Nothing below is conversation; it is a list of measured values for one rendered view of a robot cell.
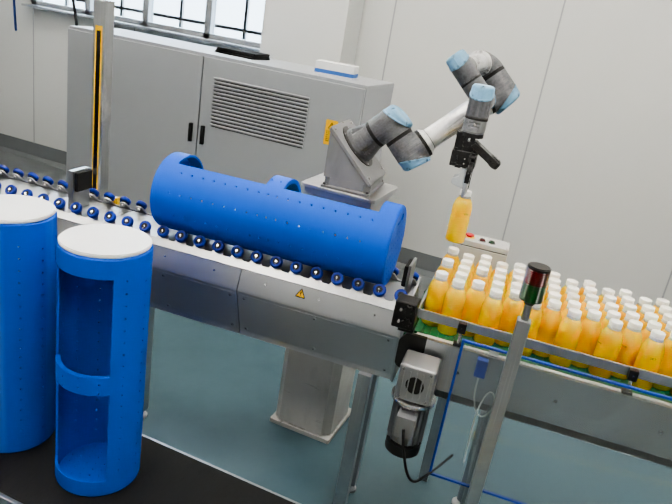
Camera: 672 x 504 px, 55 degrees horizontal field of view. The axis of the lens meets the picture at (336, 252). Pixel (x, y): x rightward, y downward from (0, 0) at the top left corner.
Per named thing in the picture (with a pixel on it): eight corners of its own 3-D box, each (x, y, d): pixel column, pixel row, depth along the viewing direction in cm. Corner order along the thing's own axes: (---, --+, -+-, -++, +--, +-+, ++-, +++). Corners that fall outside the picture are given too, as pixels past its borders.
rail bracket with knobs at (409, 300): (395, 318, 211) (401, 290, 208) (417, 324, 210) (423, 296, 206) (388, 330, 202) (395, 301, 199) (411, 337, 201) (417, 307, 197)
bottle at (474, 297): (480, 336, 208) (492, 290, 203) (463, 337, 206) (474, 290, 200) (469, 327, 214) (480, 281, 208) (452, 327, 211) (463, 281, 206)
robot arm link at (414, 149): (385, 145, 262) (500, 67, 256) (405, 176, 263) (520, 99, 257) (385, 144, 250) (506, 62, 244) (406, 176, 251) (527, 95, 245)
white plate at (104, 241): (77, 218, 212) (77, 222, 213) (42, 247, 186) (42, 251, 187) (161, 230, 214) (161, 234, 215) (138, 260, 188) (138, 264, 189)
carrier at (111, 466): (72, 439, 243) (41, 492, 217) (76, 221, 213) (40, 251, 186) (148, 448, 245) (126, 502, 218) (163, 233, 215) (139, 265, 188)
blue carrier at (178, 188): (187, 215, 259) (192, 145, 248) (397, 270, 238) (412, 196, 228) (147, 235, 233) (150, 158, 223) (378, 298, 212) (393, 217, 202)
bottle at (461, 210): (441, 236, 225) (451, 191, 219) (458, 237, 227) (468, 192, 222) (450, 243, 219) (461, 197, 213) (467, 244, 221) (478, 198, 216)
